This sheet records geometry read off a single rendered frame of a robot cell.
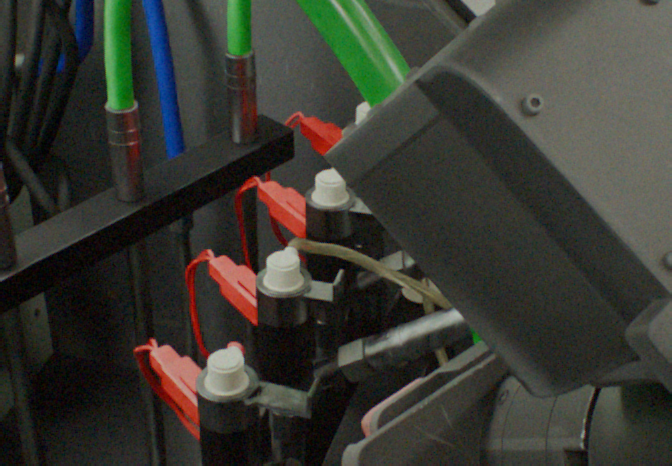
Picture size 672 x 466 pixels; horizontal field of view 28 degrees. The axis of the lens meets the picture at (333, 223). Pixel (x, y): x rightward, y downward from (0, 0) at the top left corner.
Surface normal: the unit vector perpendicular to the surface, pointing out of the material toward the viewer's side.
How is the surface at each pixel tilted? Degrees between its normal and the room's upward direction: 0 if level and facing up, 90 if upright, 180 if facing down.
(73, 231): 0
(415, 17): 90
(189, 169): 0
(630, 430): 72
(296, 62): 90
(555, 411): 65
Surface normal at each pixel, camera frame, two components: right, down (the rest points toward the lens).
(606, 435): -0.95, -0.22
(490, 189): -0.29, 0.33
